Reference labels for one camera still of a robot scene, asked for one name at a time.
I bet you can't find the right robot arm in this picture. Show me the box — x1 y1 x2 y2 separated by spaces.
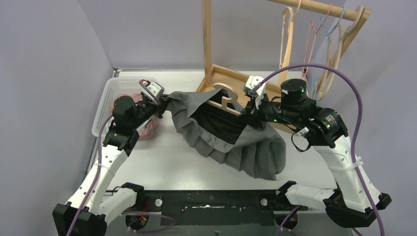
242 76 391 228

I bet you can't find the blue wire hanger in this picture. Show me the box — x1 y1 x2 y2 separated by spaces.
310 7 346 100

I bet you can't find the pink garment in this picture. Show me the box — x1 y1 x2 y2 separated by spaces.
109 93 159 140

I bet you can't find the purple cable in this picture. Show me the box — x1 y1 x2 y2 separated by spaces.
65 79 178 236
251 63 387 236

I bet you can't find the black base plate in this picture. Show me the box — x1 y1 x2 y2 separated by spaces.
125 186 295 231

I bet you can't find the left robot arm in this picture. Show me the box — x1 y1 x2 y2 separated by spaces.
53 94 170 236

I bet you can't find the grey pleated skirt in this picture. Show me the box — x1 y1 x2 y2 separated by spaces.
167 89 286 180

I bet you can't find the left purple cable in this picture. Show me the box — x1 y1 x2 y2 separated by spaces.
65 79 178 236

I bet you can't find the wooden hanger at rack end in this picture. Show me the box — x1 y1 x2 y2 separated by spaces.
313 5 367 101

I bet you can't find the white plastic basket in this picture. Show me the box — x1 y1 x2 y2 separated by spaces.
91 77 156 137

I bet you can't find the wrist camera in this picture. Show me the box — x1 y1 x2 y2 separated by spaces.
243 75 266 110
139 80 165 105

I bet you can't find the wooden hanger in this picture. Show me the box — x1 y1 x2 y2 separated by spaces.
206 82 241 116
313 5 367 101
278 0 302 69

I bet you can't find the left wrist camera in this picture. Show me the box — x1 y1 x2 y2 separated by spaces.
139 80 165 105

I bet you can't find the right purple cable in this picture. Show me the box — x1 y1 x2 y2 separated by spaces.
251 63 387 236

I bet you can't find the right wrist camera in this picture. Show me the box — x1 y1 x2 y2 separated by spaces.
243 75 266 110

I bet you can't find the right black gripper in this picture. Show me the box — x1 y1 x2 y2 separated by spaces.
237 90 300 130

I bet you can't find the pink wire hanger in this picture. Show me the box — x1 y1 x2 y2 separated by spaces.
303 4 333 63

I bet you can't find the wooden hanger rack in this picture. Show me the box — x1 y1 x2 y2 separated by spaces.
197 0 371 114

